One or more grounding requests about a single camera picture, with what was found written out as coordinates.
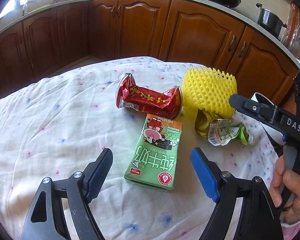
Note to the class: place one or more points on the grey kitchen countertop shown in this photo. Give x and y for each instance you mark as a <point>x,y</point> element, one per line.
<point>216,6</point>

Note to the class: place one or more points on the person's right hand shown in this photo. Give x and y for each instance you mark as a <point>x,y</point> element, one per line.
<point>291,180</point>

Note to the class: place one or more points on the wooden kitchen cabinets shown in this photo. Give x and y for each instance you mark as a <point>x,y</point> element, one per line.
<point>41,44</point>

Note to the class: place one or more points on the crushed red can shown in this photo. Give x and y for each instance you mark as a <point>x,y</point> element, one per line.
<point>167,104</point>

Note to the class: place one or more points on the floral white tablecloth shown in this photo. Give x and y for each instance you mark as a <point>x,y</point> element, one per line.
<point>59,125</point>

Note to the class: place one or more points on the yellow foam fruit net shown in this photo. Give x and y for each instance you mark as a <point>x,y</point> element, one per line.
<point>209,89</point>

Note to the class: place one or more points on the glass display cabinet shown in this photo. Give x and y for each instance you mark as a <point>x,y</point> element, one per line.
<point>291,36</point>

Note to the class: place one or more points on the white trash bin black liner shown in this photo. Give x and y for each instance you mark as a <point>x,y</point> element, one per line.
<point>275,136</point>

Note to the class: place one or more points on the black cooking pot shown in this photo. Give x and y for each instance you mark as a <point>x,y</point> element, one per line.
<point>269,21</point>

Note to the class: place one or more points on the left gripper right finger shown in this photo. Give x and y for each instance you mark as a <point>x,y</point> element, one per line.
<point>208,174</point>

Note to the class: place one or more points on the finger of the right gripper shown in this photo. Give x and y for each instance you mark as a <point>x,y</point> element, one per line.
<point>282,120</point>

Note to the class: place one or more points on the green milk carton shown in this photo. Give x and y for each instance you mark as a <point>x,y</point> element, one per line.
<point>155,157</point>

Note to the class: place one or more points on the green drink pouch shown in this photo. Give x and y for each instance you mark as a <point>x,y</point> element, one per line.
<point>218,131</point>

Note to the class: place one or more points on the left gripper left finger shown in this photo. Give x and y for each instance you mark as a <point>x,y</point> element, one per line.
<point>95,174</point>

